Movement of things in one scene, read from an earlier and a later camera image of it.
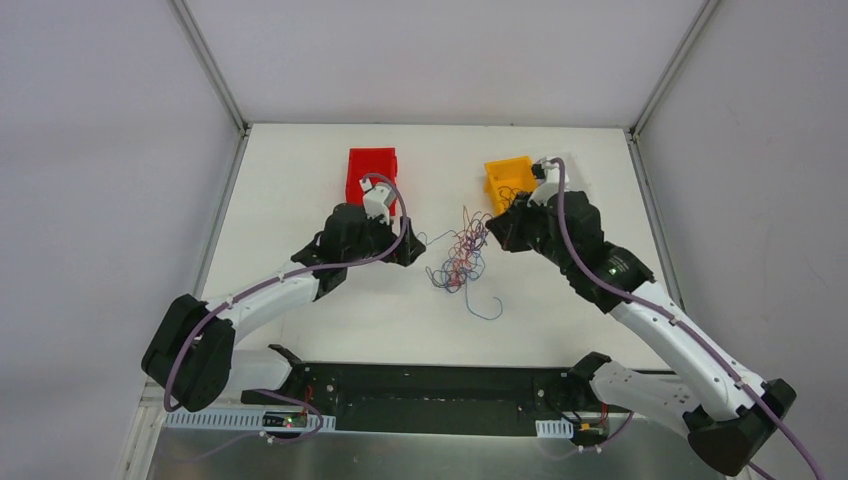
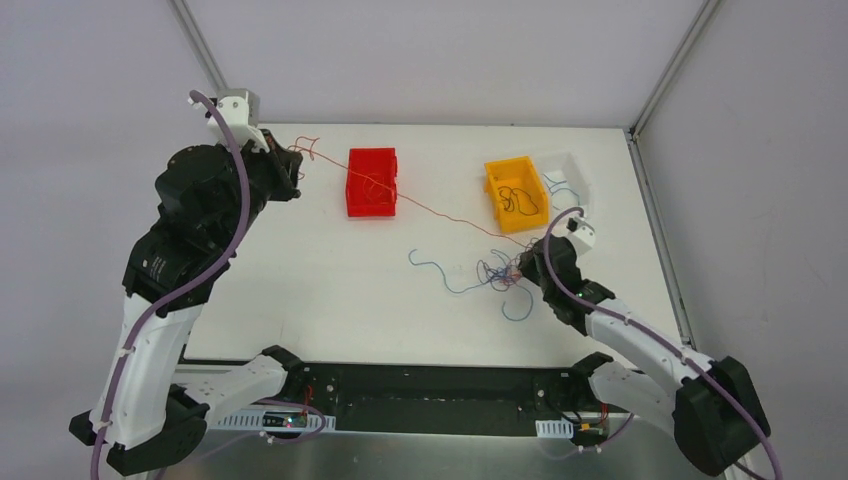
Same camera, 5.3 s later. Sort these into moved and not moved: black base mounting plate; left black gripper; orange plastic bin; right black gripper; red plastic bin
Moved: right black gripper; left black gripper
Not moved: red plastic bin; black base mounting plate; orange plastic bin
